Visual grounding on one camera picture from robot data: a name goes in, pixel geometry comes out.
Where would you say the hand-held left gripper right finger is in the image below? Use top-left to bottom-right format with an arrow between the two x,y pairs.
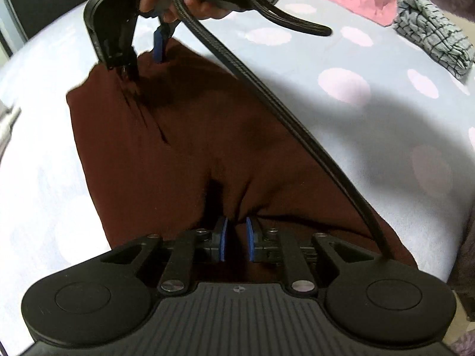
246,216 -> 375,297

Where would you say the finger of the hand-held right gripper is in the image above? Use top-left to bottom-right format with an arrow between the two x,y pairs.
107,46 -> 143,88
152,20 -> 181,64

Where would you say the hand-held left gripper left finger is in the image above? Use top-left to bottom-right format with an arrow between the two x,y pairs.
101,216 -> 229,297

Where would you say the maroon shirt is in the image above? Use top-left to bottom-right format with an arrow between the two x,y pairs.
66,37 -> 418,282

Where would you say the black sliding wardrobe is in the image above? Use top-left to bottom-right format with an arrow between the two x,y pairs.
0,0 -> 102,58

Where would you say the off-white soft garment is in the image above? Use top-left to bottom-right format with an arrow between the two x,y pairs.
0,102 -> 22,152

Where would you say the grey checked garment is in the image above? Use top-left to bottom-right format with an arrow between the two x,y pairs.
392,0 -> 475,79

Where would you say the thick black braided cable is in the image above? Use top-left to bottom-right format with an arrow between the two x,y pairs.
171,0 -> 392,262

